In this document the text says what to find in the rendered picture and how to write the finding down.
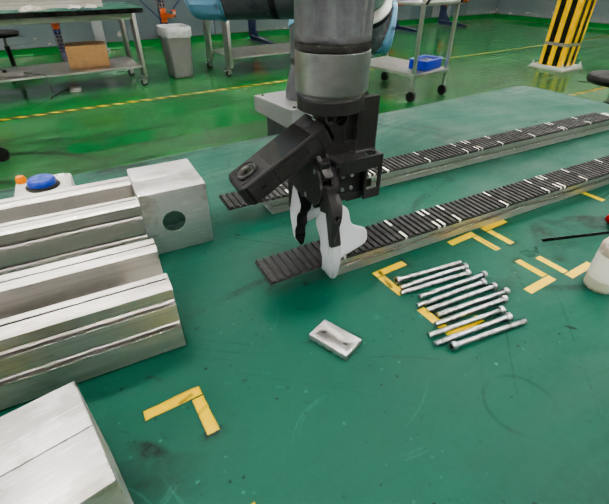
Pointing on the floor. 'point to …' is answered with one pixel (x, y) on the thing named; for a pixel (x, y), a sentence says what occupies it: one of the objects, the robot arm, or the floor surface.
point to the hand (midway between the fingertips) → (311, 254)
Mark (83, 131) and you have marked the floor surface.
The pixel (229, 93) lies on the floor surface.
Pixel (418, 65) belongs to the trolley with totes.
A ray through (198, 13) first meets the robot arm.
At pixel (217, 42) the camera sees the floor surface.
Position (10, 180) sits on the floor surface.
